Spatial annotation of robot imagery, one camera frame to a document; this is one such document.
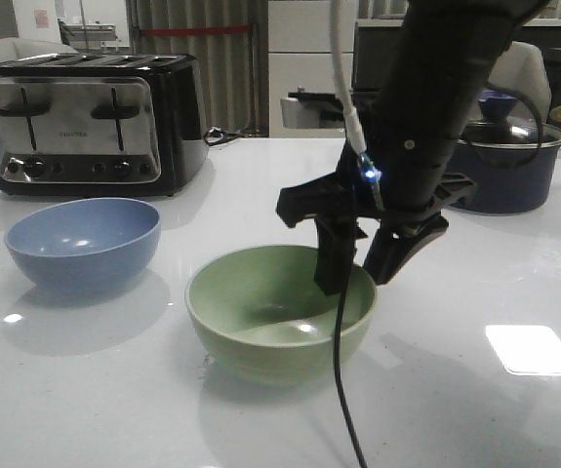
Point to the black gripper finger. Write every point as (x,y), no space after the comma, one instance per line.
(393,247)
(336,250)

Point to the black chrome four-slot toaster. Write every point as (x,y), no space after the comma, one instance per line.
(94,125)

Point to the glass lid with blue knob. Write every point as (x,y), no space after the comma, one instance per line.
(509,119)

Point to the blue plastic bowl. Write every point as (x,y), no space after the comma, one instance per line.
(85,246)

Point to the green plastic bowl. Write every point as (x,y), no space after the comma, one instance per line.
(259,313)

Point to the white refrigerator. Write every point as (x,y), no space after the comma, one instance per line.
(298,57)

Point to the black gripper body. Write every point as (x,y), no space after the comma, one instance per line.
(402,183)

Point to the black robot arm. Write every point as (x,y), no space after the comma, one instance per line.
(445,55)

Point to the dark blue saucepan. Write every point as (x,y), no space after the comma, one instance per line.
(513,174)

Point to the dark kitchen counter cabinet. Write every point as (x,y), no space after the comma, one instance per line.
(376,40)

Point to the beige upholstered chair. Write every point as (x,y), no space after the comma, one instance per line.
(521,69)

